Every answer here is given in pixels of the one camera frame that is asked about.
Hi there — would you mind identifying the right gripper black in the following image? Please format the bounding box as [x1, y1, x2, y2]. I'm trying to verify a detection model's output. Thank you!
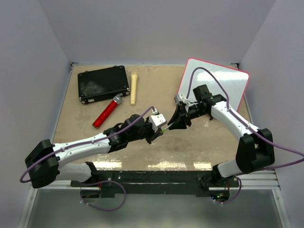
[168, 104, 207, 131]

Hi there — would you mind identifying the pink framed whiteboard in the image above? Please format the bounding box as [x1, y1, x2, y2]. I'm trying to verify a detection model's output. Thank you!
[178, 58, 250, 111]

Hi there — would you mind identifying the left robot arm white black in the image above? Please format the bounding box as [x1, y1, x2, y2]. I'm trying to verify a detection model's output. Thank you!
[25, 114, 167, 189]

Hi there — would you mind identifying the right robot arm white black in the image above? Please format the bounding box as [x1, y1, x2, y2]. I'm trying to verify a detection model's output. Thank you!
[168, 85, 275, 187]

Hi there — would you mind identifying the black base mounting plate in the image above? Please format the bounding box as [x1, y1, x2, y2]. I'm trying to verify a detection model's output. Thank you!
[71, 171, 239, 198]

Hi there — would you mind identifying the cream toy microphone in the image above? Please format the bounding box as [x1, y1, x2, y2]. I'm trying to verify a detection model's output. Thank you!
[130, 72, 138, 106]

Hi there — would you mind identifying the black hard case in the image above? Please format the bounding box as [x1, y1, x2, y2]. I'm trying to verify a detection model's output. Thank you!
[77, 66, 130, 104]

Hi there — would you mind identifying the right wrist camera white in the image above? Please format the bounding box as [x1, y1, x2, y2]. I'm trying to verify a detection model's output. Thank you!
[174, 94, 190, 105]

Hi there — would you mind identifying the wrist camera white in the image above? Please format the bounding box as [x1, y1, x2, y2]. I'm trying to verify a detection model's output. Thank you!
[174, 94, 190, 105]
[148, 114, 167, 132]

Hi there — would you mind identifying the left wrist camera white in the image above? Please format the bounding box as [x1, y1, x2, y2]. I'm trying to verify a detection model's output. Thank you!
[148, 114, 167, 132]

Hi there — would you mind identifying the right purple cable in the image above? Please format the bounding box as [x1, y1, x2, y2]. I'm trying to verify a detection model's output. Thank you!
[185, 67, 304, 205]

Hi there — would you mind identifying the aluminium frame rail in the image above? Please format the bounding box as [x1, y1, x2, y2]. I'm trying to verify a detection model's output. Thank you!
[18, 63, 79, 228]

